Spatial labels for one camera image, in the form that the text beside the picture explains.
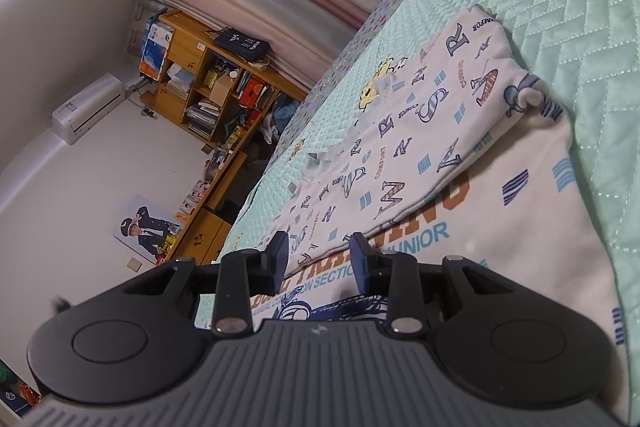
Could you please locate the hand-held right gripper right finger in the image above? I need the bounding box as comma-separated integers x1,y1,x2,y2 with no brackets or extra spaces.
348,232,516,339

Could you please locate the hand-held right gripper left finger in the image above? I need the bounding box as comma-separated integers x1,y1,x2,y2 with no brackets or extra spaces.
122,231,291,339

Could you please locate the white printed shirt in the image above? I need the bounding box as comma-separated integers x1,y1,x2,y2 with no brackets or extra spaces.
250,4,640,427

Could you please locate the wooden desk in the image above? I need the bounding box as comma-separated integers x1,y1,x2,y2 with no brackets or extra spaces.
165,152,261,268

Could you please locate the blue cloth bundle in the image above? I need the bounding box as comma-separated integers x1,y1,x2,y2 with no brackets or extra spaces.
272,99,301,132

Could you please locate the red box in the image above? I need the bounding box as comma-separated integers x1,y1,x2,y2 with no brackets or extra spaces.
239,77,268,108

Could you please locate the brown cardboard box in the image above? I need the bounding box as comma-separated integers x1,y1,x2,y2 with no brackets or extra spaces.
209,74,236,105

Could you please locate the black bag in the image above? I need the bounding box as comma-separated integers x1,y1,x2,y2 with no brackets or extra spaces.
212,27,273,64

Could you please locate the wooden bookshelf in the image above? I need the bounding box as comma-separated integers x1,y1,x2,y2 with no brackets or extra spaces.
140,9,308,152

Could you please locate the blue white box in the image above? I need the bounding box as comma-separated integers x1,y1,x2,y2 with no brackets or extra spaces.
140,19,176,82

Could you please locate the white air conditioner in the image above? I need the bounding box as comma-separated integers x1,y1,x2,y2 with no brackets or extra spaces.
52,74,126,145

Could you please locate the wall poster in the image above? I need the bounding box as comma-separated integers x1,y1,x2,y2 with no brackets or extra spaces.
114,194,183,265

